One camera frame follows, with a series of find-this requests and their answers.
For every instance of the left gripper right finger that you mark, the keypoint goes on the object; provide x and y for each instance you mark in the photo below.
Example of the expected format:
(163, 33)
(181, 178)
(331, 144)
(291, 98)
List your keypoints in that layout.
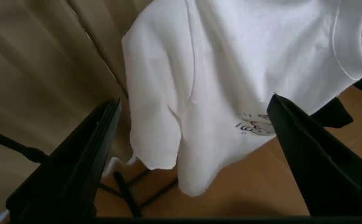
(339, 186)

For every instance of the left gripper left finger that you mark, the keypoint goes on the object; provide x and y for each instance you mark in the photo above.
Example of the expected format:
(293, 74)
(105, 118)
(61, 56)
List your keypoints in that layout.
(50, 193)

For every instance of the white printed garment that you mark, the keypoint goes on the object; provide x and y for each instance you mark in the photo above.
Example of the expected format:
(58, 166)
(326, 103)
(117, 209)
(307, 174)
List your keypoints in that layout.
(215, 77)

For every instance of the black clothes rack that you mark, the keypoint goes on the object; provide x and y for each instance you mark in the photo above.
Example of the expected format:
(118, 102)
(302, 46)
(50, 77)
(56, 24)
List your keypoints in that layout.
(12, 143)

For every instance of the black garment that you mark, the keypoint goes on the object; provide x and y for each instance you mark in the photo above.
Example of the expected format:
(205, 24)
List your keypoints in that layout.
(333, 113)

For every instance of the beige curtain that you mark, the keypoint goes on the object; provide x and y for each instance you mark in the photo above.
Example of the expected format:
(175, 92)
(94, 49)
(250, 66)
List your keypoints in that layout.
(43, 77)

